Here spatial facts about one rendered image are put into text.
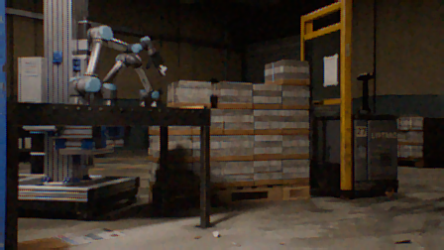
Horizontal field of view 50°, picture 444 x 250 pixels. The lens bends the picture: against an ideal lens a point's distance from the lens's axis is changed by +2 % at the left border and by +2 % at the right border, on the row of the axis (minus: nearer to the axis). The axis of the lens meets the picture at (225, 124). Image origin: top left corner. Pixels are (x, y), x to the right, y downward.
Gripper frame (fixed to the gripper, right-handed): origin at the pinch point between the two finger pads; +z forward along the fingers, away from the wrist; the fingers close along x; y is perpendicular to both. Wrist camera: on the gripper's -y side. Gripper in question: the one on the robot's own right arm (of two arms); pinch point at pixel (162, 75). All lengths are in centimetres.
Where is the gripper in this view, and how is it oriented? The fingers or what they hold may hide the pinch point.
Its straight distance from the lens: 409.1
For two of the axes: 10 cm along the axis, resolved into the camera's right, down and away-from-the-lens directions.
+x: -3.8, 0.0, 9.3
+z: 4.6, 8.6, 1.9
